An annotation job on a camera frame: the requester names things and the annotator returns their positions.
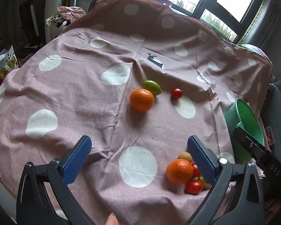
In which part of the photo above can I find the person's left hand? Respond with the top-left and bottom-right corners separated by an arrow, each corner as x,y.
105,213 -> 119,225

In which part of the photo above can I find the pink polka dot cloth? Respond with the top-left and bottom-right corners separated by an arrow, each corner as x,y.
0,0 -> 273,224

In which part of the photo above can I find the far red cherry tomato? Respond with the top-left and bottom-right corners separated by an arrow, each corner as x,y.
171,88 -> 183,99

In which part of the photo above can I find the green lime fruit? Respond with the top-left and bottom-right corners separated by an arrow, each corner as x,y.
142,80 -> 162,96

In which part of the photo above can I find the colourful paper bag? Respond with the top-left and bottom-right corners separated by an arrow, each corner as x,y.
0,46 -> 19,85

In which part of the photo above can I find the pink crumpled cloth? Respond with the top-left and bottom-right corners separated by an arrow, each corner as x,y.
56,6 -> 86,23

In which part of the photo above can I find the yellow green fruit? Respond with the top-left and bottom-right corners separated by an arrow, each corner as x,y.
198,175 -> 212,191

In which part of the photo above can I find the green plastic bowl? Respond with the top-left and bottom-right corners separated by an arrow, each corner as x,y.
224,99 -> 265,161

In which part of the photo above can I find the tan round fruit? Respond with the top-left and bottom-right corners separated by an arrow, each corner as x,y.
177,152 -> 192,163

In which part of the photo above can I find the orange mandarin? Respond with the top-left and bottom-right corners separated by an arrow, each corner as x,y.
165,159 -> 193,184
129,88 -> 155,113

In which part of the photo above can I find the grey armchair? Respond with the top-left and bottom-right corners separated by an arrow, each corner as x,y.
261,79 -> 281,162

